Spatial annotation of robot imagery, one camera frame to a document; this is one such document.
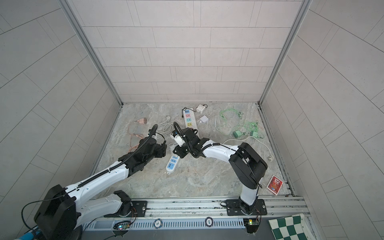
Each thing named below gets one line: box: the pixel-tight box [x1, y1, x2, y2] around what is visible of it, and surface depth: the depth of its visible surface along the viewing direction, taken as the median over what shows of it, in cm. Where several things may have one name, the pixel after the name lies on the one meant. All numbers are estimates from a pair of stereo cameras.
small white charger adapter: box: [199, 115, 209, 124], surface depth 106 cm
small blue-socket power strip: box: [166, 155, 181, 175], surface depth 84 cm
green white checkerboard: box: [268, 213, 312, 240], surface depth 67 cm
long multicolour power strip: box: [183, 108, 197, 130], surface depth 107 cm
